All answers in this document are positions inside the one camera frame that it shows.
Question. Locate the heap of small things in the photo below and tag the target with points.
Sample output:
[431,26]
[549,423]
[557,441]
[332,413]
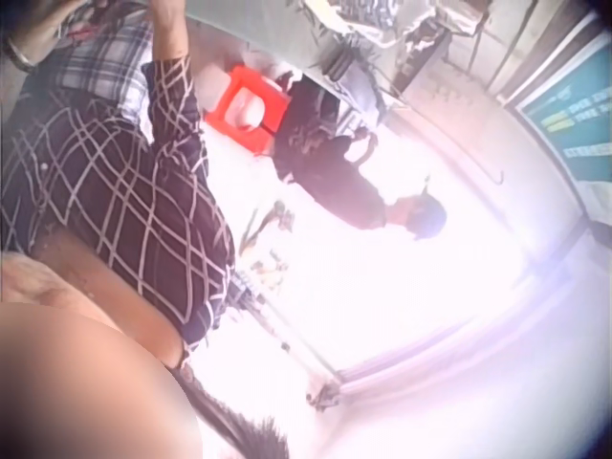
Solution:
[270,229]

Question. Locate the green sign board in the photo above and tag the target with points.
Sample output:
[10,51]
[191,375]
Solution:
[574,115]

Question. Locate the grey cluttered table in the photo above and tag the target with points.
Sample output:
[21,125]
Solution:
[306,43]

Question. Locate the red plastic stool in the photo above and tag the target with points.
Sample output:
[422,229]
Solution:
[239,79]

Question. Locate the light plaid cloth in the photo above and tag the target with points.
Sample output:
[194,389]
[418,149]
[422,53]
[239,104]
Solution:
[95,62]

